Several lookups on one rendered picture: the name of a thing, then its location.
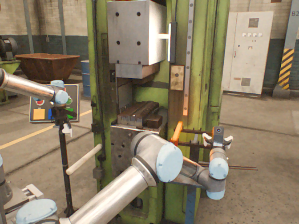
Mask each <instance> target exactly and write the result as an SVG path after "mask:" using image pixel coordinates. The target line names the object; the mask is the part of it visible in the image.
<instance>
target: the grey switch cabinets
mask: <svg viewBox="0 0 299 224"><path fill-rule="evenodd" d="M273 14H274V12H230V13H229V20H228V30H227V34H226V48H225V57H224V67H223V77H222V87H224V88H223V93H224V94H232V95H241V96H249V97H257V98H260V97H261V93H262V88H263V79H264V73H265V66H266V60H267V55H268V48H269V42H270V36H271V27H272V21H273Z"/></svg>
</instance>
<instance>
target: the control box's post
mask: <svg viewBox="0 0 299 224"><path fill-rule="evenodd" d="M63 129H64V124H63V125H62V127H61V130H60V131H58V132H59V139H60V148H61V160H62V164H63V165H66V164H68V158H67V149H66V140H65V133H63V132H62V130H63ZM68 168H69V167H68V165H67V166H63V173H64V181H65V192H67V193H69V192H70V191H71V185H70V176H69V175H68V174H67V173H66V170H67V169H68ZM66 202H67V209H68V208H69V209H70V216H71V215H72V212H71V208H72V207H73V204H72V194H71V192H70V193H69V194H66Z"/></svg>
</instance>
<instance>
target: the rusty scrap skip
mask: <svg viewBox="0 0 299 224"><path fill-rule="evenodd" d="M79 57H80V56H75V55H60V54H51V55H50V54H44V53H37V54H24V55H15V58H16V59H15V60H21V62H20V65H19V67H20V69H21V70H22V71H23V72H24V74H25V75H26V76H27V78H29V80H31V81H34V82H36V83H44V84H48V85H51V81H54V80H61V81H63V82H66V81H67V79H68V78H69V77H70V74H71V72H72V70H73V68H74V66H75V64H76V63H77V60H78V58H79Z"/></svg>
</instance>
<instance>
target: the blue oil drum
mask: <svg viewBox="0 0 299 224"><path fill-rule="evenodd" d="M81 72H82V78H83V91H84V96H85V97H91V91H90V72H89V60H82V61H81Z"/></svg>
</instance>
